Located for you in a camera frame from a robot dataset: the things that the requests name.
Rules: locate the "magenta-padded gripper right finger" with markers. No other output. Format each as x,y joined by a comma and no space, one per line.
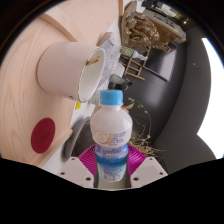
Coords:
146,171

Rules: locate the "black wall screen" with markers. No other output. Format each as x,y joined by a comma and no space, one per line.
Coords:
166,63

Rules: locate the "wooden easel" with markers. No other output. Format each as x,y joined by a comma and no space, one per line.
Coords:
133,68

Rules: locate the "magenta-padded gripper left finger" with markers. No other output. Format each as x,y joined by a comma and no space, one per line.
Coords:
76,171

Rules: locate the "light wooden drawing board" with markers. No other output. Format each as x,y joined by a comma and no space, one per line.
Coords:
20,93

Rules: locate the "white ceramic mug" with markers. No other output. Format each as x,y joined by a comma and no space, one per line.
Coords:
63,71

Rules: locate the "small yellow object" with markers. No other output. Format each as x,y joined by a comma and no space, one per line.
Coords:
78,105

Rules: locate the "dark spray bottle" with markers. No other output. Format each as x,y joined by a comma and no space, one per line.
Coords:
116,81

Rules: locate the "grey plant saucer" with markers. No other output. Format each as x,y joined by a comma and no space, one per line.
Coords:
69,143

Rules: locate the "thin wooden stick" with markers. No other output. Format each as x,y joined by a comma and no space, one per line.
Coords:
92,61

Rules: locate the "white drink bottle blue cap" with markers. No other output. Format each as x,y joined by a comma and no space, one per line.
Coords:
111,133

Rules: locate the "flat round red coaster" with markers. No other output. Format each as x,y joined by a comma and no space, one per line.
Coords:
43,135

